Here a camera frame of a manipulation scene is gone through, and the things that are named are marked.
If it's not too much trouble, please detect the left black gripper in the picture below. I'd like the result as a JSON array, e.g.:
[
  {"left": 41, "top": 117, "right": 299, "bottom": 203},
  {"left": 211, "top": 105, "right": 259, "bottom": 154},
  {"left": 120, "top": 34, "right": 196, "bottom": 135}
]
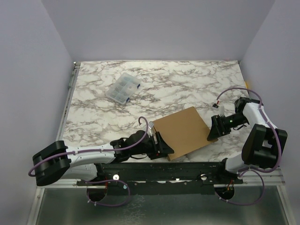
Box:
[{"left": 130, "top": 132, "right": 174, "bottom": 160}]

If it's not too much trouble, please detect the brown cardboard box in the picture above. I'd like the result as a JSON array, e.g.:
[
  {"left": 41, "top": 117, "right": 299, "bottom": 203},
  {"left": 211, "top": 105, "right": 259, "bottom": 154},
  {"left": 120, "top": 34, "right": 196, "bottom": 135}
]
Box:
[{"left": 153, "top": 106, "right": 217, "bottom": 161}]

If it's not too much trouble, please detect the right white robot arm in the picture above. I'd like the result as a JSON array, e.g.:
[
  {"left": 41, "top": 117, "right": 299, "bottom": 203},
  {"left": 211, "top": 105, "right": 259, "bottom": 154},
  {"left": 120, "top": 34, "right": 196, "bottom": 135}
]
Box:
[{"left": 207, "top": 97, "right": 288, "bottom": 183}]

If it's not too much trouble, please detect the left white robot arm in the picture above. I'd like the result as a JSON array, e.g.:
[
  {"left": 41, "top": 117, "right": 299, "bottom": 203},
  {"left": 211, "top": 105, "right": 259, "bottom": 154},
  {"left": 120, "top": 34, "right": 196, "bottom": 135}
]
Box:
[{"left": 29, "top": 130, "right": 174, "bottom": 187}]

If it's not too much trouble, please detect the clear plastic screw organizer box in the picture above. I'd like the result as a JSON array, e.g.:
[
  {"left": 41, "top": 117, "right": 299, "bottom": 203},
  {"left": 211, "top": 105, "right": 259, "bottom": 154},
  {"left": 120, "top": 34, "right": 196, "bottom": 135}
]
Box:
[{"left": 105, "top": 73, "right": 141, "bottom": 105}]

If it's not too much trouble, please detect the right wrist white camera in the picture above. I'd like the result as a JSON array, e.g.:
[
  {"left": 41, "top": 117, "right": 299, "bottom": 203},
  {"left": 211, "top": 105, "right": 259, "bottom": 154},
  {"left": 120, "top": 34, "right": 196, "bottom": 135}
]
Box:
[{"left": 212, "top": 103, "right": 225, "bottom": 116}]

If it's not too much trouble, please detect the black metal base rail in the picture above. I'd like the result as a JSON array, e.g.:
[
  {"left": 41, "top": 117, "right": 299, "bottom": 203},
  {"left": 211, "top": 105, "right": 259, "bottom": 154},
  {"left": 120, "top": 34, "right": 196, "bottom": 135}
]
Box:
[{"left": 77, "top": 162, "right": 243, "bottom": 195}]

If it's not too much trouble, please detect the aluminium front extrusion rail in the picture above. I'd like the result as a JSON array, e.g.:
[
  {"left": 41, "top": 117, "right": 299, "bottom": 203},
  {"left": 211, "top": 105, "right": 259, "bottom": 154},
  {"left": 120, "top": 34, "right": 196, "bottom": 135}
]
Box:
[{"left": 238, "top": 169, "right": 285, "bottom": 186}]

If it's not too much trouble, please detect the aluminium side rail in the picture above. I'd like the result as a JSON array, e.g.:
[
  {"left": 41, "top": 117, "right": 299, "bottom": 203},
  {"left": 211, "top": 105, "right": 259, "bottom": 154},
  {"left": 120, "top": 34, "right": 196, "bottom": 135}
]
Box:
[{"left": 55, "top": 61, "right": 81, "bottom": 142}]

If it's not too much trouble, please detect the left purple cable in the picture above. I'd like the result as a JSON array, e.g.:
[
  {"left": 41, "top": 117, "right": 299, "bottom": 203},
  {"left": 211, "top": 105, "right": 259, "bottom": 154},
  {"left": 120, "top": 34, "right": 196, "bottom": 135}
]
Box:
[{"left": 28, "top": 116, "right": 150, "bottom": 207}]

